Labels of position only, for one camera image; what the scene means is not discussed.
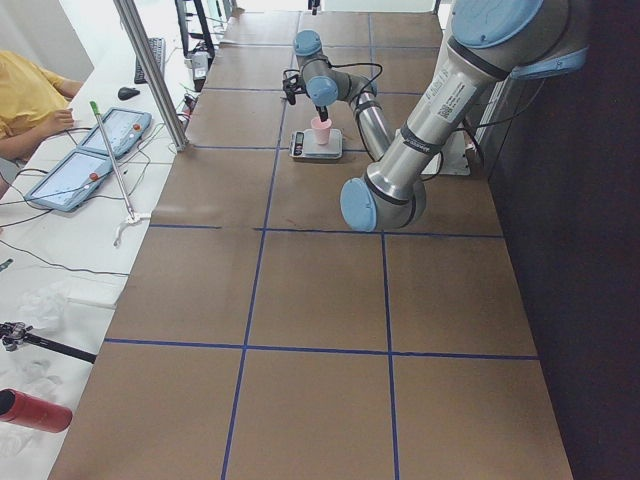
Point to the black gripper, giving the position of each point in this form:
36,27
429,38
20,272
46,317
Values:
323,111

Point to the pink paper cup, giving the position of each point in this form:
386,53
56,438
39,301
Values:
321,130

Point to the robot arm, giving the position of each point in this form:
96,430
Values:
325,83
489,42

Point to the digital kitchen scale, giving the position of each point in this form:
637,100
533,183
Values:
304,147

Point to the black computer mouse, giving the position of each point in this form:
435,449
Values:
126,93

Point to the far teach pendant tablet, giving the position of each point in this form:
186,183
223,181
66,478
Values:
124,128

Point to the teach pendant tablet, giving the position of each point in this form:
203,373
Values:
70,182
124,128

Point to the long reacher grabber stick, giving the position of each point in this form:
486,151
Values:
133,218

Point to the near teach pendant tablet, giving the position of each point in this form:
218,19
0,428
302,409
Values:
70,182

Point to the person in yellow shirt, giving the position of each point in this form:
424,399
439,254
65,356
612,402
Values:
34,105

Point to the crumpled white plastic bag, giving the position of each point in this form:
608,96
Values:
43,309

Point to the red water bottle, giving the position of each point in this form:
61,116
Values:
24,410

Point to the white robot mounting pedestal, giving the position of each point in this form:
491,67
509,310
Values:
452,160

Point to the aluminium frame post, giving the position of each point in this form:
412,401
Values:
136,32

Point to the black tripod handle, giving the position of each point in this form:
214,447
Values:
15,335

